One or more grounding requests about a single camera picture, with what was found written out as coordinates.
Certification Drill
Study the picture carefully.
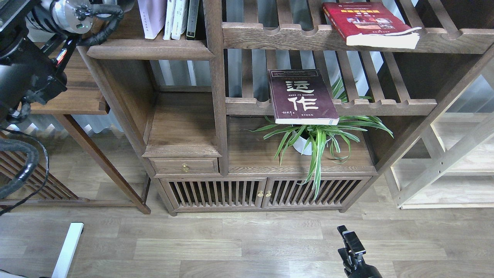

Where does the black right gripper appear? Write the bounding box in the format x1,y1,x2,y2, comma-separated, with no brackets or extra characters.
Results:
337,225,382,278

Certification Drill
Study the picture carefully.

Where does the white lavender book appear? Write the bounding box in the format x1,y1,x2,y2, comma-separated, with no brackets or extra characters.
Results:
137,0,167,39

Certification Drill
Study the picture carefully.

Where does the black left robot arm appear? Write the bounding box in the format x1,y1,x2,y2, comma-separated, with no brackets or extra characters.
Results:
0,0,135,124

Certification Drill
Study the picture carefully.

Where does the right slatted cabinet door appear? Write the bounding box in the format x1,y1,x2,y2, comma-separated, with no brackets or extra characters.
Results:
261,176,371,210

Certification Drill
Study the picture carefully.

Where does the slatted cabinet door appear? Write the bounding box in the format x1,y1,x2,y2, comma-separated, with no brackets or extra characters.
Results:
261,176,371,210
160,178,267,212

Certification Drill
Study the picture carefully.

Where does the white plant pot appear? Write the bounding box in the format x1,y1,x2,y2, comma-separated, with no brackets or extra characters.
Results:
292,131,318,156

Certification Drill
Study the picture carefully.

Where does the green spider plant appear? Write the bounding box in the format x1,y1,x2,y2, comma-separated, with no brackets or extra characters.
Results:
247,77,394,199

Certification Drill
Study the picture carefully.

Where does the left slatted cabinet door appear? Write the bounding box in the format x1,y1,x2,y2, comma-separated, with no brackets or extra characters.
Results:
160,178,267,212

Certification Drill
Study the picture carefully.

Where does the light wooden rack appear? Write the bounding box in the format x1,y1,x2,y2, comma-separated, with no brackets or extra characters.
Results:
382,58,494,210

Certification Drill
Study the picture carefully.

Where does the dark wooden bookshelf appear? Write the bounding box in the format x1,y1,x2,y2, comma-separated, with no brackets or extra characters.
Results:
81,0,493,216

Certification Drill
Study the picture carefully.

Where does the dark maroon book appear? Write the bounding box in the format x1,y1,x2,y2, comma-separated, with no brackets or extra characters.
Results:
267,69,340,125

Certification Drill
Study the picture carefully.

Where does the small wooden drawer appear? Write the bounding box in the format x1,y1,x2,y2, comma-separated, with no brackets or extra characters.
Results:
149,157,219,175

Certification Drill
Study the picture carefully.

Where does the red book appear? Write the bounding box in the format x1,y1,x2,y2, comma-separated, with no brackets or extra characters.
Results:
322,2,420,49

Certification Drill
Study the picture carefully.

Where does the white book middle upright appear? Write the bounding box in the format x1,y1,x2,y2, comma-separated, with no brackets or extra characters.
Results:
171,0,188,40

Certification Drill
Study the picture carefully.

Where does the dark green upright book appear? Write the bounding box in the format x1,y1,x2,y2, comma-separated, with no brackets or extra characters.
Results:
186,0,200,41

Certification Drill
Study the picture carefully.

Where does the white metal base bar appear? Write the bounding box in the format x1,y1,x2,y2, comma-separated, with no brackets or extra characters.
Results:
51,222,84,278

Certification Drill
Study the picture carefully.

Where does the dark wooden side table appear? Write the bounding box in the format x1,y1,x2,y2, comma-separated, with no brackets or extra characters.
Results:
32,53,151,214

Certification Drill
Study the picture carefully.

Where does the dark slatted wooden bench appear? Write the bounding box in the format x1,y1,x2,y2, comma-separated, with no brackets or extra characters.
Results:
0,133,89,214

